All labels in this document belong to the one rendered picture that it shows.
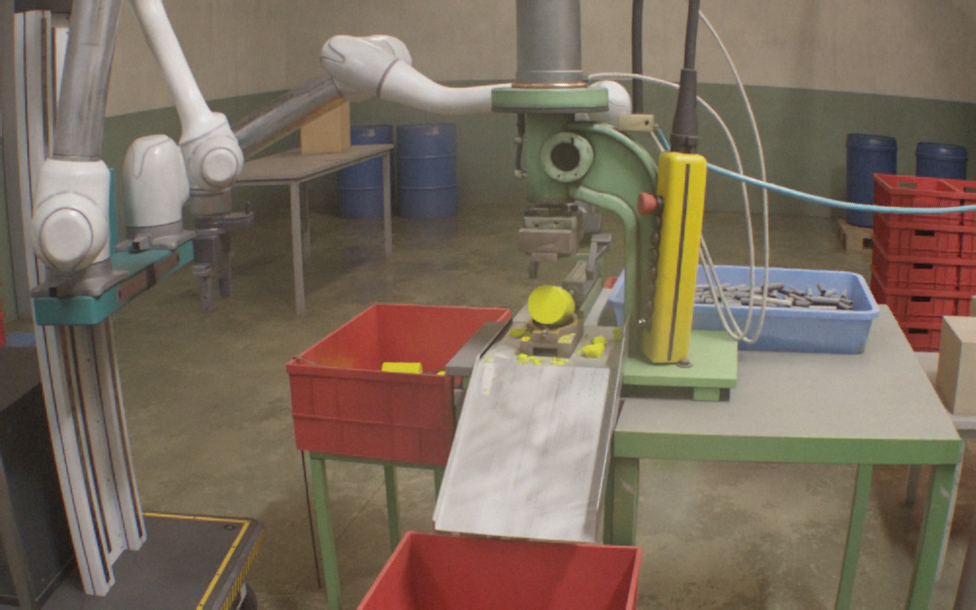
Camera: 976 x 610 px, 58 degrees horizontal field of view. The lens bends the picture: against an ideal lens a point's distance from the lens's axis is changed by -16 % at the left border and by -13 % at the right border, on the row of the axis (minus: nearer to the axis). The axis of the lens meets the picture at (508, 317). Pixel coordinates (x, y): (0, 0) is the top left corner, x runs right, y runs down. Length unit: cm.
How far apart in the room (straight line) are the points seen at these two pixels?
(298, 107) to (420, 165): 707
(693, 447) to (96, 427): 154
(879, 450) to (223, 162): 124
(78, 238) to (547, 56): 90
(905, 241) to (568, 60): 330
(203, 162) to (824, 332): 125
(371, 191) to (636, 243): 802
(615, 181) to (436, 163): 775
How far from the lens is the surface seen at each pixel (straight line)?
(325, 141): 732
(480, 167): 1038
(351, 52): 225
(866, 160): 865
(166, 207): 246
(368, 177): 973
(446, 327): 287
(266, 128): 251
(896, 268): 490
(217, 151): 182
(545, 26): 178
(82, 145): 184
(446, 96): 219
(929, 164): 839
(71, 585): 259
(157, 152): 246
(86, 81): 184
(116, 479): 264
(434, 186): 954
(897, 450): 164
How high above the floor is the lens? 154
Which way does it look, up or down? 15 degrees down
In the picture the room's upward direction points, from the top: 1 degrees counter-clockwise
